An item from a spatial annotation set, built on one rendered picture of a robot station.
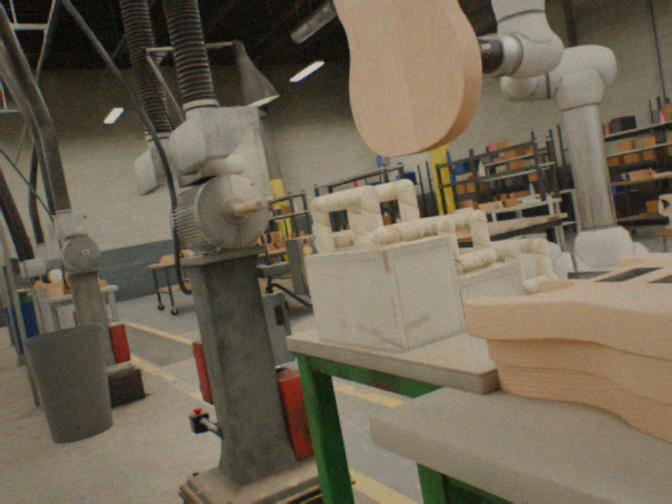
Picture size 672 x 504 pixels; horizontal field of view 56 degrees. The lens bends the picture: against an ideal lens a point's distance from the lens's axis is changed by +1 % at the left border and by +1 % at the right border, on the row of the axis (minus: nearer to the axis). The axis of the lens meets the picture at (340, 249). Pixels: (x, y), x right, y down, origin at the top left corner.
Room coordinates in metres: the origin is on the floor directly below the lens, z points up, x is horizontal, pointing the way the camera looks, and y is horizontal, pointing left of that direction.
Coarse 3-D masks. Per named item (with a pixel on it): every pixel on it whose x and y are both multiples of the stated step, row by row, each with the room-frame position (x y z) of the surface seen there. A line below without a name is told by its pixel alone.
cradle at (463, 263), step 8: (464, 256) 1.13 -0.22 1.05; (472, 256) 1.14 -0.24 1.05; (480, 256) 1.14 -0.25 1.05; (488, 256) 1.15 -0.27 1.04; (496, 256) 1.17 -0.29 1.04; (456, 264) 1.12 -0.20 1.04; (464, 264) 1.12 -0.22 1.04; (472, 264) 1.13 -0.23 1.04; (480, 264) 1.14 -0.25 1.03; (488, 264) 1.16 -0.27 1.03; (456, 272) 1.12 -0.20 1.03
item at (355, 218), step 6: (348, 210) 1.23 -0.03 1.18; (354, 210) 1.23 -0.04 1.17; (360, 210) 1.23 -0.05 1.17; (348, 216) 1.24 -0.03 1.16; (354, 216) 1.23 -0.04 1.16; (360, 216) 1.23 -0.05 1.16; (354, 222) 1.23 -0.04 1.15; (360, 222) 1.23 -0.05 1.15; (354, 228) 1.23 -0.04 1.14; (360, 228) 1.23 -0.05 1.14; (360, 234) 1.23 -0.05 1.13; (360, 240) 1.23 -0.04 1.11; (366, 240) 1.23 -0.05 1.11; (354, 246) 1.24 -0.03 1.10; (360, 246) 1.23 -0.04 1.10
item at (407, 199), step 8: (400, 192) 1.09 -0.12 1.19; (408, 192) 1.08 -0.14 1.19; (400, 200) 1.09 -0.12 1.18; (408, 200) 1.08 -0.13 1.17; (400, 208) 1.09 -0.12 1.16; (408, 208) 1.08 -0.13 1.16; (416, 208) 1.09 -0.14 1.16; (408, 216) 1.08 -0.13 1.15; (416, 216) 1.09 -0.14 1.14; (408, 240) 1.09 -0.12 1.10
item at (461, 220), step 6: (438, 216) 1.27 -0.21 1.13; (444, 216) 1.25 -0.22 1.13; (450, 216) 1.23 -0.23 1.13; (456, 216) 1.21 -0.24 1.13; (462, 216) 1.20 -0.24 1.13; (468, 216) 1.18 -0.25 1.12; (474, 216) 1.17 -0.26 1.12; (480, 216) 1.17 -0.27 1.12; (456, 222) 1.21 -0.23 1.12; (462, 222) 1.20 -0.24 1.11; (468, 222) 1.18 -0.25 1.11; (456, 228) 1.22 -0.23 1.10; (462, 228) 1.21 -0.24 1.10; (468, 228) 1.20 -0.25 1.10
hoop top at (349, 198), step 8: (336, 192) 1.13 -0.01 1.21; (344, 192) 1.10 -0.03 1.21; (352, 192) 1.07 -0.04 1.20; (360, 192) 1.05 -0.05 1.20; (368, 192) 1.04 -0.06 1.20; (376, 192) 1.05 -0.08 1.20; (312, 200) 1.19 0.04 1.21; (320, 200) 1.16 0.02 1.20; (328, 200) 1.14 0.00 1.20; (336, 200) 1.11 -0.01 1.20; (344, 200) 1.09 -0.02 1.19; (352, 200) 1.07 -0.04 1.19; (320, 208) 1.17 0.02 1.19; (328, 208) 1.15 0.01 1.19; (336, 208) 1.13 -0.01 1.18; (344, 208) 1.12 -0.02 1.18
